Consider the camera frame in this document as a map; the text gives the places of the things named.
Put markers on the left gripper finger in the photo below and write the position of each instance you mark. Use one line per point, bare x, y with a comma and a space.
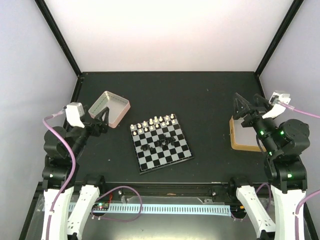
105, 116
98, 116

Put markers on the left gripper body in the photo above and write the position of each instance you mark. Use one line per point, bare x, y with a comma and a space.
96, 130

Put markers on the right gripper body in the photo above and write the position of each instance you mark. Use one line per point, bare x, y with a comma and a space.
255, 114

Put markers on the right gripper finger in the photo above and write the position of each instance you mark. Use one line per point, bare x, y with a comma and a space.
260, 101
241, 107

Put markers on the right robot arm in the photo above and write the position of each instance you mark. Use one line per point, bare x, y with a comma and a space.
284, 169

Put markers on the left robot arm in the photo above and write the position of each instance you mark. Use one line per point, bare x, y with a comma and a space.
64, 142

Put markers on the black pieces left cluster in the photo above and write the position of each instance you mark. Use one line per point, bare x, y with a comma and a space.
146, 147

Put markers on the left circuit board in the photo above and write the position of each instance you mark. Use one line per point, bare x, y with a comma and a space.
100, 206

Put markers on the pink square tin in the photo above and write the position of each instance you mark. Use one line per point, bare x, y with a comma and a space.
118, 107

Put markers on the gold rectangular tin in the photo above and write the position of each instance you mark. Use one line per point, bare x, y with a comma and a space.
242, 138

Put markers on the black white chessboard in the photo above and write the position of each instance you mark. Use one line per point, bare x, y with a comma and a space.
158, 158

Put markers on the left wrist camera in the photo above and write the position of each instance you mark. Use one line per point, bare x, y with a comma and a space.
74, 112

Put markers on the black aluminium rail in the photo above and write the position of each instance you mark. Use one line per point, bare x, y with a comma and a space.
217, 191

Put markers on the black frame post left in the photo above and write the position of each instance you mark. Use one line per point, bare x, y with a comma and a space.
46, 13

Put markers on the black frame post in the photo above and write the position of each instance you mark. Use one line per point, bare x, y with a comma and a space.
46, 13
284, 25

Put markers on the white cable duct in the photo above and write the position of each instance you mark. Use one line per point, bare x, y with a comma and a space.
166, 209

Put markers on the black frame post right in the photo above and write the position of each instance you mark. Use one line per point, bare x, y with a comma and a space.
284, 25

